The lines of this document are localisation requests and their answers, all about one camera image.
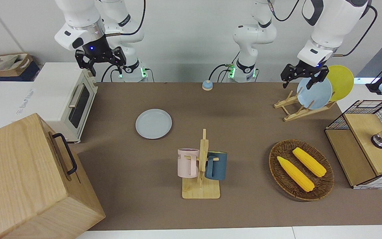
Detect wooden drawer cabinet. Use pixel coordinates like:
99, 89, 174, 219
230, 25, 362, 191
0, 113, 106, 239

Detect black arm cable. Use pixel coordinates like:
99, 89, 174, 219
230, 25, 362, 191
333, 5, 378, 57
267, 0, 301, 22
106, 0, 146, 36

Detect dark blue mug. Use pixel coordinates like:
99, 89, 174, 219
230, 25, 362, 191
205, 151, 227, 181

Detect light blue round plate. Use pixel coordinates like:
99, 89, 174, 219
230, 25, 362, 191
296, 77, 333, 110

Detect gray round plate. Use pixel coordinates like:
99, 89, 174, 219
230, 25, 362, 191
135, 109, 172, 140

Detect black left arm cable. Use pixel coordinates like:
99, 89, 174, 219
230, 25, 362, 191
333, 5, 378, 57

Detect short yellow corn cob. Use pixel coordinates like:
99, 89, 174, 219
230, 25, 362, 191
292, 147, 327, 178

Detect black wire rack wooden shelves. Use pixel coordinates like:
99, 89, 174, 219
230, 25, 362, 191
325, 100, 382, 190

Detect wooden plate rack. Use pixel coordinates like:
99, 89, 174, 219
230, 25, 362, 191
274, 90, 337, 122

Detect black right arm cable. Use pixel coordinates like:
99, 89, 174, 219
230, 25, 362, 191
106, 0, 146, 36

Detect long yellow corn cob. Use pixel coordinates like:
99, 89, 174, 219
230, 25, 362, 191
277, 156, 315, 192

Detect cream toaster oven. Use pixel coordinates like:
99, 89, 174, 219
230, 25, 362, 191
20, 62, 98, 144

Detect black cabinet handle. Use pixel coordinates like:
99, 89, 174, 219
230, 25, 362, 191
52, 133, 78, 176

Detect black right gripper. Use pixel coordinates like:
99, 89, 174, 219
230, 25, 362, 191
75, 46, 127, 77

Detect brown cardboard box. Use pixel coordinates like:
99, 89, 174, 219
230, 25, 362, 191
0, 53, 34, 78

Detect pink mug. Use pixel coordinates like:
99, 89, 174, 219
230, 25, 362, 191
177, 148, 200, 178

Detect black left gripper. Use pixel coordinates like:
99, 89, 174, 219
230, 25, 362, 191
280, 61, 330, 90

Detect brown wicker basket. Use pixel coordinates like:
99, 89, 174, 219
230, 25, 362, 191
269, 139, 335, 201

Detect black base cable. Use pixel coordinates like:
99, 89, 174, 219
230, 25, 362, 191
209, 63, 234, 82
101, 64, 118, 82

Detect toaster oven door handle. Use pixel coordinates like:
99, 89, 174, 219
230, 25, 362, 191
68, 84, 85, 109

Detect black upper arm cable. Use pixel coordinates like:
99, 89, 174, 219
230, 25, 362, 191
267, 0, 301, 22

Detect yellow round plate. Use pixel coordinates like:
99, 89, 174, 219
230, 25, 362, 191
325, 65, 354, 102

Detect wooden mug tree stand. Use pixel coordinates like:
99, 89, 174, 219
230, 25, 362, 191
182, 129, 221, 199

